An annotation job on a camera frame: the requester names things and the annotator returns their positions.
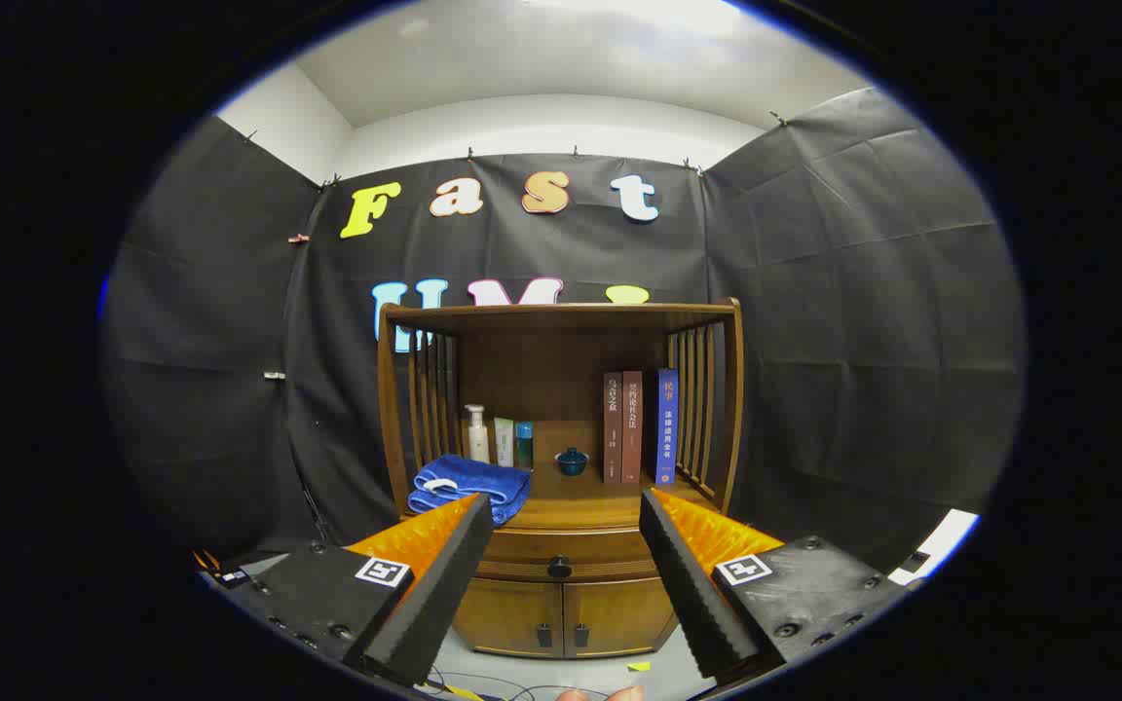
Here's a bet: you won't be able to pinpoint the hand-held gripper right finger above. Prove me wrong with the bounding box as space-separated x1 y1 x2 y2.
639 487 927 683

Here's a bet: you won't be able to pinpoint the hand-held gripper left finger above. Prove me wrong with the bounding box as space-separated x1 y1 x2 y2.
199 492 494 687

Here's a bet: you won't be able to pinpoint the wooden countertop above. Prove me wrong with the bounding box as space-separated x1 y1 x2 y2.
403 458 726 532

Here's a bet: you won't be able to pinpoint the wooden cabinet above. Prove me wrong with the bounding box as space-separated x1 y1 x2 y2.
376 297 745 661

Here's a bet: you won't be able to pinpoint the folded blue towel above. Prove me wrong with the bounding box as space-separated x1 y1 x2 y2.
408 454 533 527

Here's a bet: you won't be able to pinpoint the white pump bottle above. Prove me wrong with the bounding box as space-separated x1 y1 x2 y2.
464 404 491 464

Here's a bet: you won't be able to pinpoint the blue book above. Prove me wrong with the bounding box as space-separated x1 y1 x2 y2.
645 368 680 486

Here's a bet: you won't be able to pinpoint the reddish brown book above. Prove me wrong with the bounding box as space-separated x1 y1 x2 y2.
621 370 644 485

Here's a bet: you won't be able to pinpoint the dark brown book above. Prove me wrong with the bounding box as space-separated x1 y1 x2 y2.
604 372 624 485

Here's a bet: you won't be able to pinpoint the white panel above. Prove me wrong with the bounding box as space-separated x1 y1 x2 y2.
887 508 981 587

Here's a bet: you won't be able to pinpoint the thin floor cables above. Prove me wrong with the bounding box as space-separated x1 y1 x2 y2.
425 665 620 701

